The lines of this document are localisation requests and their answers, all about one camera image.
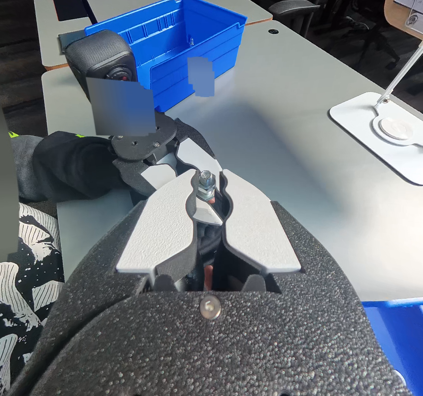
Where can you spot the person's patterned clothing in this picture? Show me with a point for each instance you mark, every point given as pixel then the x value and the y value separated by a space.
pixel 29 237

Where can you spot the blue plastic bin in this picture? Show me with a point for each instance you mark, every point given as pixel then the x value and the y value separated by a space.
pixel 211 29
pixel 396 336

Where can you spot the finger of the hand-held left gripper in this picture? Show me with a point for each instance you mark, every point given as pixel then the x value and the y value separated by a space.
pixel 195 153
pixel 158 176

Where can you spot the person's left hand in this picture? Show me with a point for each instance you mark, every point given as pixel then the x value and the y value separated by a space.
pixel 76 164

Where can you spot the black office chair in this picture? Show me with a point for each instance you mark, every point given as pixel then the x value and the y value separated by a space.
pixel 292 6

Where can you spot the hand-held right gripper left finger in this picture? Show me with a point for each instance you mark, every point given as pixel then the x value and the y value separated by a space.
pixel 162 230

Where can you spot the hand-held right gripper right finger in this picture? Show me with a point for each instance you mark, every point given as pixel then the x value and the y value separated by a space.
pixel 257 234

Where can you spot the black table hatch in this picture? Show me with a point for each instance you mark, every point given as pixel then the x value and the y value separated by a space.
pixel 66 6

